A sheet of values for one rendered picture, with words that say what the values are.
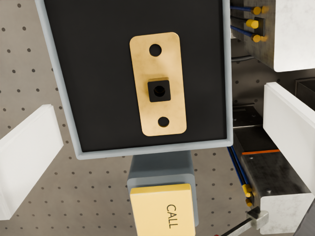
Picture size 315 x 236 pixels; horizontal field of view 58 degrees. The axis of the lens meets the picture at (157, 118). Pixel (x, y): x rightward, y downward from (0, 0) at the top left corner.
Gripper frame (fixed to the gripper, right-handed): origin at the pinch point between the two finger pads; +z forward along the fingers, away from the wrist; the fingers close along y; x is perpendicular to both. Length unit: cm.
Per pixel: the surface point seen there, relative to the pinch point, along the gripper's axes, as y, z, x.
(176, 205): 0.3, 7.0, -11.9
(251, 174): 11.6, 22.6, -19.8
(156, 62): -0.1, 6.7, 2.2
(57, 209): -38, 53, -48
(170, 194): -0.2, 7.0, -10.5
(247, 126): 15.5, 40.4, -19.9
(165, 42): 0.8, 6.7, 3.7
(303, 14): 13.2, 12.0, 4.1
